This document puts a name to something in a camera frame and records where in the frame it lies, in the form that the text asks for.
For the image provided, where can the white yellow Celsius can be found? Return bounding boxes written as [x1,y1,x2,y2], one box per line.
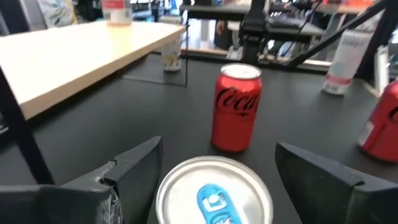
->
[160,36,183,73]

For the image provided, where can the black table mat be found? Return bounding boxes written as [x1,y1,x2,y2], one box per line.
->
[0,52,398,224]

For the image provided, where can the white slim Celsius can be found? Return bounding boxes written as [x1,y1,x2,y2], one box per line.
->
[321,29,374,96]

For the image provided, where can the floral painting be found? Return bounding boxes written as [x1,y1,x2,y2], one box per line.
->
[36,0,79,28]

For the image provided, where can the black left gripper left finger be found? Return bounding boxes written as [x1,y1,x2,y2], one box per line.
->
[0,135,165,224]

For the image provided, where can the wooden shelf black legs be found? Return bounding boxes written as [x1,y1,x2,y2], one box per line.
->
[0,19,191,187]

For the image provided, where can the red Coca-Cola can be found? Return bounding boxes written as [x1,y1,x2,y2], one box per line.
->
[210,62,264,154]
[356,79,398,164]

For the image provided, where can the Celsius Peach Vibe can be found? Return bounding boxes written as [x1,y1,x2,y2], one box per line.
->
[100,0,134,27]

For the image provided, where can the teal white slim can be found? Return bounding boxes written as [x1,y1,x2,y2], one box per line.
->
[155,155,275,224]

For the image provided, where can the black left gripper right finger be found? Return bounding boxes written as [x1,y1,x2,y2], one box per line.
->
[274,142,398,224]

